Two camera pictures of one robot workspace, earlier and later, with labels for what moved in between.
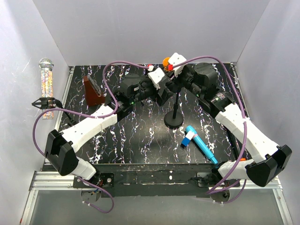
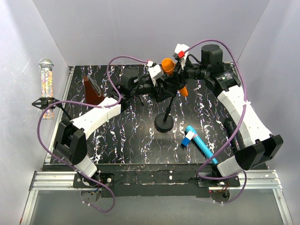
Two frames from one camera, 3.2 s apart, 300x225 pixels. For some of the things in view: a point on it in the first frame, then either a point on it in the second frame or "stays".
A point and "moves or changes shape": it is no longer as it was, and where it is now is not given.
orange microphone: (165, 63) moves or changes shape
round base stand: (175, 119) → (164, 122)
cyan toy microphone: (202, 145) stays
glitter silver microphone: (46, 65) stays
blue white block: (186, 140) stays
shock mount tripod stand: (51, 102) stays
